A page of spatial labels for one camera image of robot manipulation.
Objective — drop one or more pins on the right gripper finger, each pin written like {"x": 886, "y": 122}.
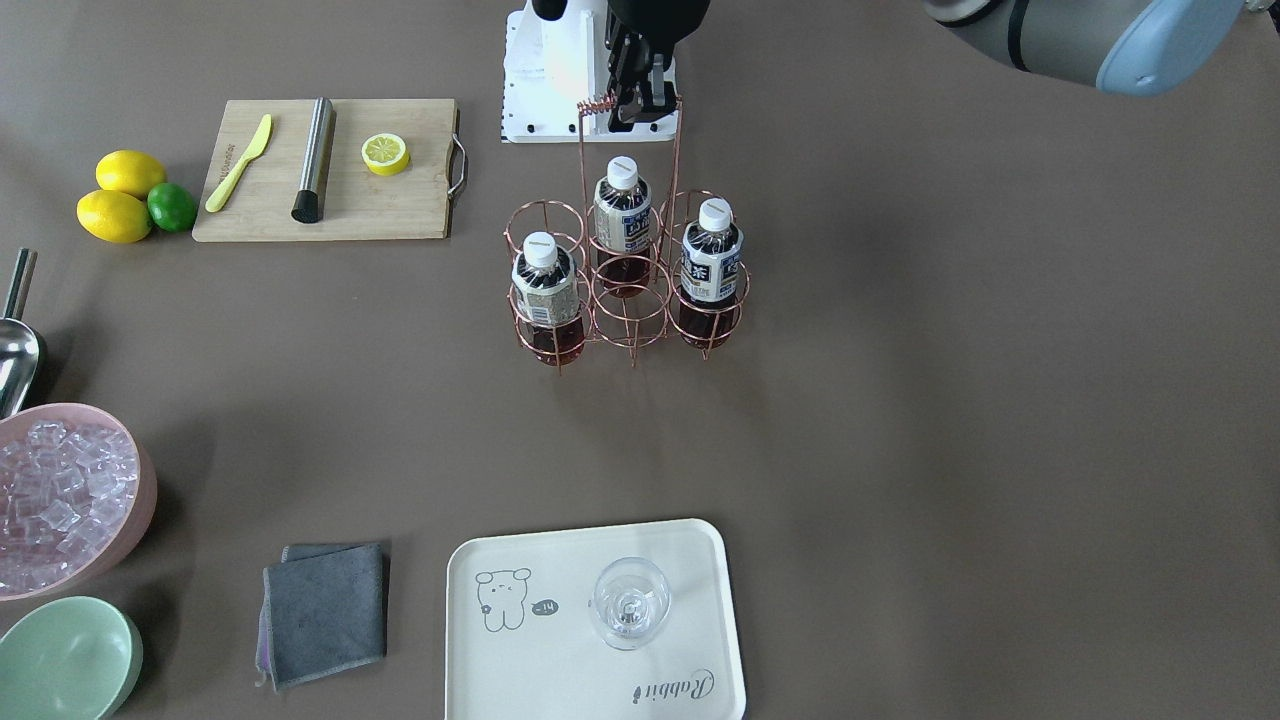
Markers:
{"x": 640, "y": 104}

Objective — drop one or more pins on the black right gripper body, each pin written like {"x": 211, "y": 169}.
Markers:
{"x": 656, "y": 17}

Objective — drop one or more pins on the copper wire bottle basket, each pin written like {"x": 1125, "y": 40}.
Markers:
{"x": 637, "y": 322}

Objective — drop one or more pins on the tea bottle taken to tray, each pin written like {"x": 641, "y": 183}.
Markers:
{"x": 544, "y": 277}

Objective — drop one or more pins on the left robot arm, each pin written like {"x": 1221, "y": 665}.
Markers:
{"x": 1132, "y": 48}

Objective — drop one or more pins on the tea bottle rear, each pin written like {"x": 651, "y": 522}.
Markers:
{"x": 622, "y": 202}

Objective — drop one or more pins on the tea bottle side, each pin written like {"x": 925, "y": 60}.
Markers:
{"x": 710, "y": 274}

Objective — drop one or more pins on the lemon half slice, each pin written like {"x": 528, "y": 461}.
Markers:
{"x": 385, "y": 154}

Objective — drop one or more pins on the steel muddler with black tip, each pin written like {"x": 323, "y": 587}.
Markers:
{"x": 308, "y": 207}

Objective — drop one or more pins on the yellow plastic knife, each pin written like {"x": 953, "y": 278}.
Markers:
{"x": 255, "y": 148}

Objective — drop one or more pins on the green lime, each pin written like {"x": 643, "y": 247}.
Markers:
{"x": 171, "y": 207}

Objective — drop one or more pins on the clear wine glass on tray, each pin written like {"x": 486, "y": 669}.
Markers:
{"x": 631, "y": 600}

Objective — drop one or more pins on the yellow lemon upper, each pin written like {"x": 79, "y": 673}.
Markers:
{"x": 130, "y": 171}

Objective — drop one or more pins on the yellow lemon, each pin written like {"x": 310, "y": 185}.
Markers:
{"x": 114, "y": 216}
{"x": 130, "y": 171}

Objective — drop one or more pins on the yellow lemon lower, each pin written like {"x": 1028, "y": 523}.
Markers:
{"x": 114, "y": 216}

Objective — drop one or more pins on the cream rabbit tray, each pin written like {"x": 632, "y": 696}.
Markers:
{"x": 520, "y": 641}

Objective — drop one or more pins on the grey folded cloth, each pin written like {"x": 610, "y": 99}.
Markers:
{"x": 323, "y": 612}

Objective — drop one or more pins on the steel ice scoop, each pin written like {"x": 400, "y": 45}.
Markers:
{"x": 22, "y": 348}

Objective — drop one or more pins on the pink bowl of ice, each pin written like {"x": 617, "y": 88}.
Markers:
{"x": 79, "y": 492}

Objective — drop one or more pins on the green empty bowl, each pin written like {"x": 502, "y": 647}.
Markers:
{"x": 74, "y": 658}

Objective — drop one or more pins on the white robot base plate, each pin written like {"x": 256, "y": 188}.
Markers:
{"x": 556, "y": 75}

